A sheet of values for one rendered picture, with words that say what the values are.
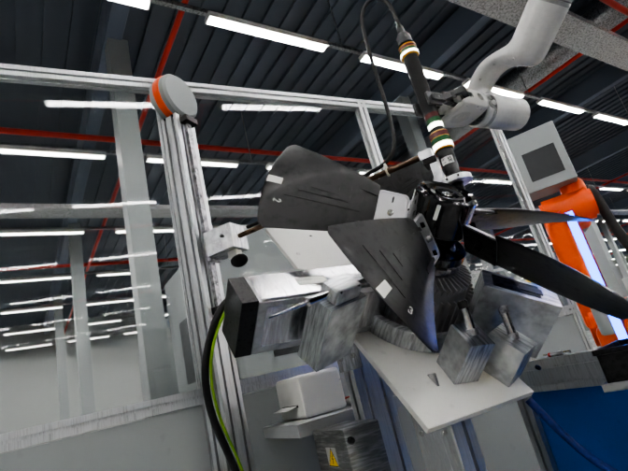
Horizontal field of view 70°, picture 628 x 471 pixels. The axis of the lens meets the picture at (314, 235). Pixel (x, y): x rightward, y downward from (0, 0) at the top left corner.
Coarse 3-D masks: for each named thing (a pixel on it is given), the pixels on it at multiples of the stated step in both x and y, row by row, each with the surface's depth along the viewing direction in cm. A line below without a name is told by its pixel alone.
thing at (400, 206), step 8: (384, 192) 91; (392, 192) 91; (384, 200) 91; (400, 200) 91; (408, 200) 91; (376, 208) 90; (384, 208) 90; (392, 208) 90; (400, 208) 90; (376, 216) 90; (384, 216) 90; (392, 216) 90; (400, 216) 90
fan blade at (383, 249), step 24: (336, 240) 62; (360, 240) 65; (384, 240) 68; (408, 240) 73; (360, 264) 61; (384, 264) 65; (408, 264) 69; (432, 264) 77; (408, 288) 66; (432, 288) 74; (432, 312) 68; (432, 336) 63
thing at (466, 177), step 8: (424, 152) 100; (432, 152) 100; (424, 160) 99; (432, 160) 98; (432, 168) 99; (440, 168) 99; (440, 176) 98; (456, 176) 94; (464, 176) 94; (464, 184) 99
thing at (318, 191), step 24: (288, 168) 93; (312, 168) 93; (336, 168) 93; (264, 192) 90; (288, 192) 90; (312, 192) 90; (336, 192) 90; (360, 192) 91; (264, 216) 87; (288, 216) 88; (312, 216) 88; (336, 216) 89; (360, 216) 89
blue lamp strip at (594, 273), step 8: (576, 224) 110; (576, 232) 110; (576, 240) 110; (584, 240) 108; (584, 248) 108; (584, 256) 108; (592, 264) 107; (592, 272) 107; (600, 280) 105; (616, 320) 103; (616, 328) 103; (624, 336) 102
